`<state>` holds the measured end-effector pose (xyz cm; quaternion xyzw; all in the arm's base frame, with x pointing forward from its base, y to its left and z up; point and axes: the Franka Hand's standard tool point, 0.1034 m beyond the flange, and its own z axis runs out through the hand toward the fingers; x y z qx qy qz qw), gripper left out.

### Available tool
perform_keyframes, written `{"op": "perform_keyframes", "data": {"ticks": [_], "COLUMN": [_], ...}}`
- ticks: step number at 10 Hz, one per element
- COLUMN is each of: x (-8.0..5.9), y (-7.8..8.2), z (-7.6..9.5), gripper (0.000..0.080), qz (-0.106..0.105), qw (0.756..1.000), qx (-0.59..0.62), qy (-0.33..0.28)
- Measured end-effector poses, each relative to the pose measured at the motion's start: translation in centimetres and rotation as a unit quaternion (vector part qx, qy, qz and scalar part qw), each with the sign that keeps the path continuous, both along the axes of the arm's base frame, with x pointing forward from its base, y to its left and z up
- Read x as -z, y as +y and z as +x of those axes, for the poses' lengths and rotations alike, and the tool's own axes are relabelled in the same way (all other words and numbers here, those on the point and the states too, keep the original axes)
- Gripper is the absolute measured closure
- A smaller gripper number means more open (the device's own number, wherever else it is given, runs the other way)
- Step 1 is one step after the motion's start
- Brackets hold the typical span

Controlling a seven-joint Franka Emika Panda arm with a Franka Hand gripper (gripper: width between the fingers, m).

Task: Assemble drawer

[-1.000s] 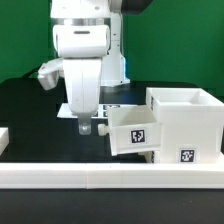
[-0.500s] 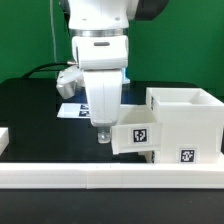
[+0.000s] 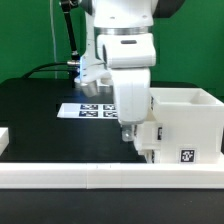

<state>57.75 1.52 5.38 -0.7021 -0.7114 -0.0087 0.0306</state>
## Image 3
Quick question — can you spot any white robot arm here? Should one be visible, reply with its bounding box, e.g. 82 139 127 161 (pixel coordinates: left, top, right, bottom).
78 0 185 141

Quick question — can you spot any black ribbed hose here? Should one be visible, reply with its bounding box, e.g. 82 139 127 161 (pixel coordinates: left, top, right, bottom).
59 0 82 60

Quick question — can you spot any white block at left edge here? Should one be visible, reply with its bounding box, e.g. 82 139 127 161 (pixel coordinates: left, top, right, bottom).
0 127 9 155

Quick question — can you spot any white L-shaped border rail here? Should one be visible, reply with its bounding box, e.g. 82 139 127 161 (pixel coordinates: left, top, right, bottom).
0 163 224 189

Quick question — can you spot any white front drawer box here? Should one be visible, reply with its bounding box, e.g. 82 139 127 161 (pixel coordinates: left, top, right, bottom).
138 150 155 164

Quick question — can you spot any black cable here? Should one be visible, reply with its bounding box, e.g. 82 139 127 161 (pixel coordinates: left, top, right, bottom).
21 61 82 80

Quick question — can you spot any white drawer box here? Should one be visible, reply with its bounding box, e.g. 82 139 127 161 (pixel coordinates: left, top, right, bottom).
138 150 155 164
134 121 163 151

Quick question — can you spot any white marker sheet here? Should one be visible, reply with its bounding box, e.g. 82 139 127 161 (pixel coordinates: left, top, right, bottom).
57 103 117 119

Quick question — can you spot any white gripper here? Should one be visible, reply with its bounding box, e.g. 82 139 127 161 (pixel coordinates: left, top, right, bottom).
97 33 156 140

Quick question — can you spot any white drawer cabinet frame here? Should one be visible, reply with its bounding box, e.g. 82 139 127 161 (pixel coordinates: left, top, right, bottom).
151 88 224 164

